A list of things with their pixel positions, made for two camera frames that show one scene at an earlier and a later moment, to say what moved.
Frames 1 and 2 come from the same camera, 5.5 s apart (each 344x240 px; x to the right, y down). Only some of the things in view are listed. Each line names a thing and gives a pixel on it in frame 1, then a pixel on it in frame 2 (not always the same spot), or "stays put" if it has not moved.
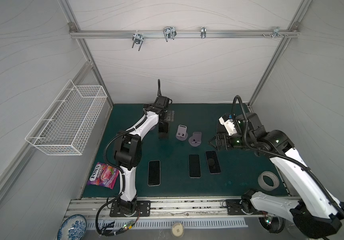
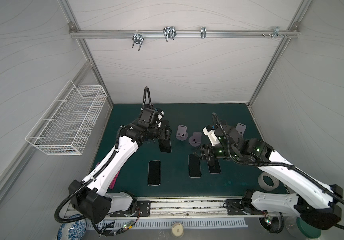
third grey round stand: [182, 134] stays put
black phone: [194, 168] stays put
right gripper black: [220, 142] → [206, 151]
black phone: [154, 178] stays put
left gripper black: [169, 115] → [164, 132]
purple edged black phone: [213, 162] stays put
